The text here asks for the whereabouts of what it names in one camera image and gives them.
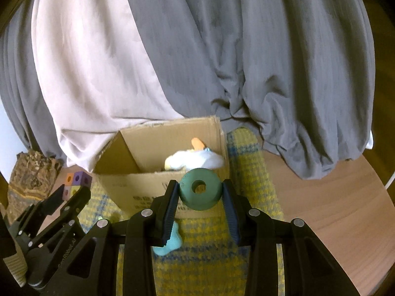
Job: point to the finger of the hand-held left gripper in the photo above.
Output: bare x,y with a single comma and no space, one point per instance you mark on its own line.
78,202
52,202

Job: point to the brown cardboard box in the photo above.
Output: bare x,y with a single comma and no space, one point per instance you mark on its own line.
148,163

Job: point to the pale pink curtain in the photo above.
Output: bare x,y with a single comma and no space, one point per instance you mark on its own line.
92,67

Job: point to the grey curtain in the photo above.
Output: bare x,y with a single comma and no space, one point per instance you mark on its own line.
262,52
18,98

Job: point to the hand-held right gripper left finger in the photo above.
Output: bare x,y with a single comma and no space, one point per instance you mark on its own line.
169,211

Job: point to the yellow plush duck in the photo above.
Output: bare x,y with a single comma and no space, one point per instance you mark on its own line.
177,160

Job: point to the yellow blue plaid cloth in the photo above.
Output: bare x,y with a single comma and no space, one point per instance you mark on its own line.
247,166

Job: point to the brown patterned scarf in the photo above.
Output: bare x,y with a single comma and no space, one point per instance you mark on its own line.
31,175

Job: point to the colourful cube block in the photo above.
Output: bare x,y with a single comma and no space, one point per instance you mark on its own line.
78,180

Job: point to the white plush rabbit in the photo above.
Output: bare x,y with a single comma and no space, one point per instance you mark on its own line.
211,160

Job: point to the teal cloud toy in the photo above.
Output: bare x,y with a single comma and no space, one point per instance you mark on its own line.
174,242

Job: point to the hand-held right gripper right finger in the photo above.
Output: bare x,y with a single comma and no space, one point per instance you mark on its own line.
231,214

